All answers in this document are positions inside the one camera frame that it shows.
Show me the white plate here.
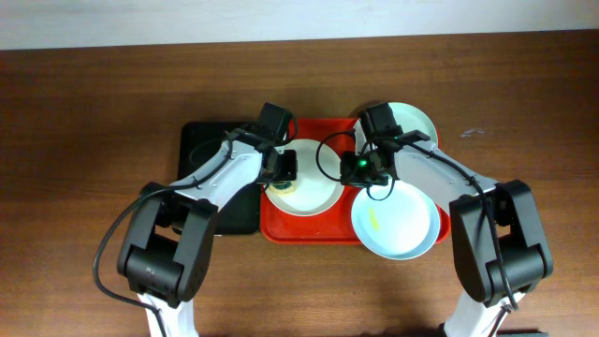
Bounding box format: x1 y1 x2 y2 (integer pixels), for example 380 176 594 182
266 139 344 216

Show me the light blue plate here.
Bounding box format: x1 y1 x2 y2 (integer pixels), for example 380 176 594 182
351 181 441 260

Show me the green and yellow sponge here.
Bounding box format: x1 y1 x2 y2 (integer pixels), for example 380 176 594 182
270 181 296 195

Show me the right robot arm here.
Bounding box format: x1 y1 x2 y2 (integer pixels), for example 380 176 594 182
341 137 553 336

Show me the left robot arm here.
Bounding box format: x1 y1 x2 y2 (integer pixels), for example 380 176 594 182
117 129 297 336

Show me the black plastic tray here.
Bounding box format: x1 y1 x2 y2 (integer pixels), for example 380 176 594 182
177 122 261 235

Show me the pale green plate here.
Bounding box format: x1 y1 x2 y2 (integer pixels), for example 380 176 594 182
353 102 440 154

